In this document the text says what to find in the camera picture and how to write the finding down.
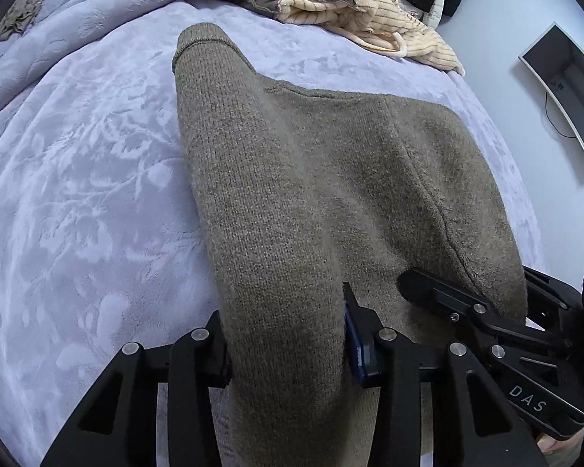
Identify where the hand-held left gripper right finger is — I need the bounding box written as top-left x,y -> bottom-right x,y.
343,281 -> 549,467

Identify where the lavender embossed blanket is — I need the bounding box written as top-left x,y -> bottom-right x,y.
0,0 -> 548,467

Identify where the olive brown knitted sweater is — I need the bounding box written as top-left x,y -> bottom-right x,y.
172,22 -> 529,467

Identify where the small crumpled brown cloth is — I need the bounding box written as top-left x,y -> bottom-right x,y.
0,0 -> 44,42

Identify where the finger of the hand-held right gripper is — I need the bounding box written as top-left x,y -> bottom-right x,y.
398,267 -> 563,352
523,266 -> 584,323

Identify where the black monitor cable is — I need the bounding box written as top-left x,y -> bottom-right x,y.
544,90 -> 579,140

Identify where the white curved monitor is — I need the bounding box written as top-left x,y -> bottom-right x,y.
518,22 -> 584,173

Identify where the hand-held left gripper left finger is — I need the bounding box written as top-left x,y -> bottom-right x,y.
39,310 -> 233,467

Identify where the cream striped fleece garment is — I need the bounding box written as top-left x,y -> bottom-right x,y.
253,0 -> 466,77

